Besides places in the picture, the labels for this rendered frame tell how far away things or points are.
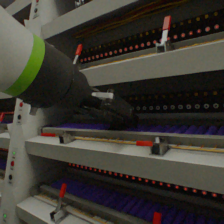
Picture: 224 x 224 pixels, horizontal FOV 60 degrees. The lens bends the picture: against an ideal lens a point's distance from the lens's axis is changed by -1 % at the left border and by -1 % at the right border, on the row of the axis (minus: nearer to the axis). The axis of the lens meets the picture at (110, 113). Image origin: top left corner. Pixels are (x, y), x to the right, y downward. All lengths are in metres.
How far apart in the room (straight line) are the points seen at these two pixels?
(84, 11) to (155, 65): 0.30
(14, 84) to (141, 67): 0.25
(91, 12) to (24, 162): 0.50
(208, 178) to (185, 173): 0.04
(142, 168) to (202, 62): 0.22
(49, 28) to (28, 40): 0.47
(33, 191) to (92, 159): 0.31
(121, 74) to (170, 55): 0.12
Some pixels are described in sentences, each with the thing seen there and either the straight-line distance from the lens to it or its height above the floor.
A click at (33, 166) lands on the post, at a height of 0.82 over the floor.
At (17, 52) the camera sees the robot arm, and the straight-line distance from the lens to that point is 0.26.
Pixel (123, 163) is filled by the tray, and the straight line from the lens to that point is 0.41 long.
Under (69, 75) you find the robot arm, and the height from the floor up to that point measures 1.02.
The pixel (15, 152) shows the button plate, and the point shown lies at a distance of 0.73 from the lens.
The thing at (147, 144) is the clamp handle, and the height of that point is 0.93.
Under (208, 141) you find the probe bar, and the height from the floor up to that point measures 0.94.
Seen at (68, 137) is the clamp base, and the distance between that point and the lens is 0.54.
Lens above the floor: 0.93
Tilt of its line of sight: 8 degrees up
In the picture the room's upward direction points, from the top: 5 degrees clockwise
